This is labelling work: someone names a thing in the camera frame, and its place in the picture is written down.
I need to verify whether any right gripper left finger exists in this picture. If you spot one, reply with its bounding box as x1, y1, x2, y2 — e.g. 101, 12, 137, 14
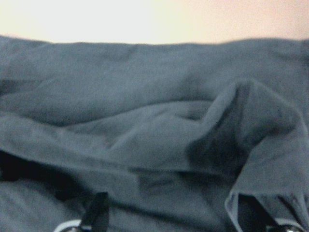
82, 192, 109, 232

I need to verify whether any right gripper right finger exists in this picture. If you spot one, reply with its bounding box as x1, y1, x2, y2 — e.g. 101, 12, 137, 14
238, 194, 278, 232

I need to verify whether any black printed t-shirt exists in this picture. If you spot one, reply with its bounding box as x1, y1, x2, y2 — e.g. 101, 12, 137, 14
0, 37, 309, 232

